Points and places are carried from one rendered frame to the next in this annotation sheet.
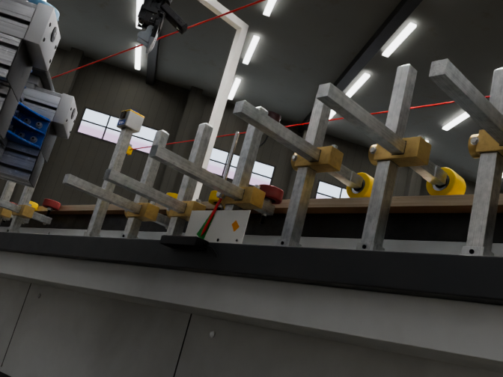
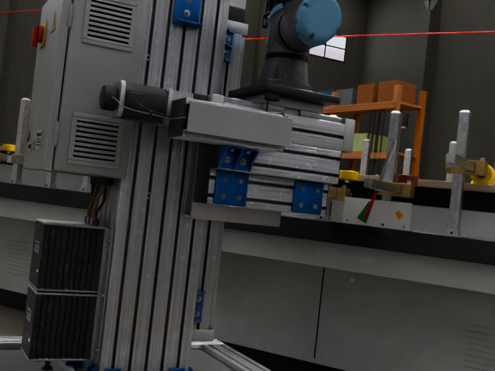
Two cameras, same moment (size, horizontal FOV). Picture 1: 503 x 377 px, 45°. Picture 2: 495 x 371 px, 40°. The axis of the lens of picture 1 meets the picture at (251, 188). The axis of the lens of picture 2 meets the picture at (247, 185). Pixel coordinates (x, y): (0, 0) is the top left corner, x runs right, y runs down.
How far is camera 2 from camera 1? 1.47 m
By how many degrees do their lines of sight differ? 24
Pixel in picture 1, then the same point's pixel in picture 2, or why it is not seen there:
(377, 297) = not seen: outside the picture
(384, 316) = not seen: outside the picture
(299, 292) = (470, 268)
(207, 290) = (377, 261)
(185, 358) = (328, 298)
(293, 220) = (457, 215)
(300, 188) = (459, 191)
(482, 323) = not seen: outside the picture
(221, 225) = (384, 213)
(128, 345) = (257, 287)
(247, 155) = (395, 155)
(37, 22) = (348, 135)
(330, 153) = (485, 167)
